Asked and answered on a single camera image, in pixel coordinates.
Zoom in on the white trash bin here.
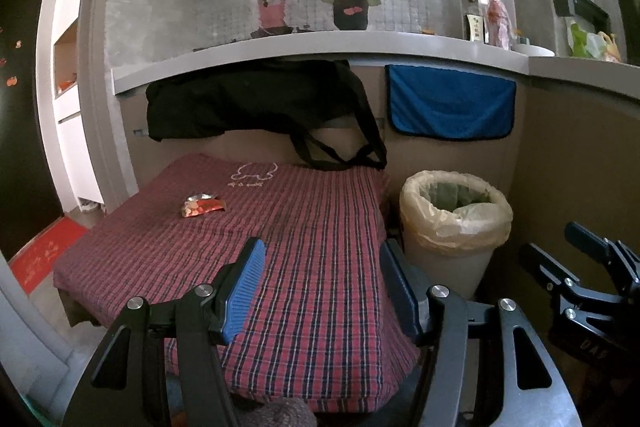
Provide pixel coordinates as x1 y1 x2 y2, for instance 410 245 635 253
404 232 493 300

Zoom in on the green plastic bag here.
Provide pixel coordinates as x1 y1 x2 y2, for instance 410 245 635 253
567 23 626 62

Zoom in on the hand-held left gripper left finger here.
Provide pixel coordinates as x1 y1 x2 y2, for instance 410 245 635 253
62 237 267 427

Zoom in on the grey countertop ledge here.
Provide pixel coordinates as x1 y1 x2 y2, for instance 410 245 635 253
111 31 640 100

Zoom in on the white bowl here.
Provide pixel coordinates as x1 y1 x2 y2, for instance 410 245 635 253
514 42 556 56

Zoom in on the black refrigerator door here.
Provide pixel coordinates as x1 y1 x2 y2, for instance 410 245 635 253
0 0 63 258

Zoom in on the blue towel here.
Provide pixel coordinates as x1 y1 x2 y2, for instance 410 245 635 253
385 64 517 142

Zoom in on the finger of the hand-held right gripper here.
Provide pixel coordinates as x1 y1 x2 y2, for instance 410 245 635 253
565 222 640 283
517 243 583 303

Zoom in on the white cabinet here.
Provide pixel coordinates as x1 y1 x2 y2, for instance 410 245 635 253
50 0 108 212

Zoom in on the plastic bottle with red label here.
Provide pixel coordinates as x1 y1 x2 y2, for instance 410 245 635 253
487 0 516 50

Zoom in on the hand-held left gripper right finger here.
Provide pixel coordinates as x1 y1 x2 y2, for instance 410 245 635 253
380 238 583 427

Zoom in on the red plaid cloth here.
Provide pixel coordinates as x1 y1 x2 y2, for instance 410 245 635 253
52 152 421 413

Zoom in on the black wall rack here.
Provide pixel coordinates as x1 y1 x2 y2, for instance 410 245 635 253
551 0 613 32

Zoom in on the red floor mat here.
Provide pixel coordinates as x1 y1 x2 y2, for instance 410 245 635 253
9 217 90 295

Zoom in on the grey knit cloth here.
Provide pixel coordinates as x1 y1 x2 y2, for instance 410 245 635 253
235 398 317 427

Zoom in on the red crumpled wrapper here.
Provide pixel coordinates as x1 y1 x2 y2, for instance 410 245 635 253
180 193 227 218

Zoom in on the small labelled bottle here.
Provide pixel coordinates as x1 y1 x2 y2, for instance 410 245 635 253
466 13 488 42

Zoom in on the black cloth bag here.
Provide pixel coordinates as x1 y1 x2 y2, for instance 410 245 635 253
145 59 388 171

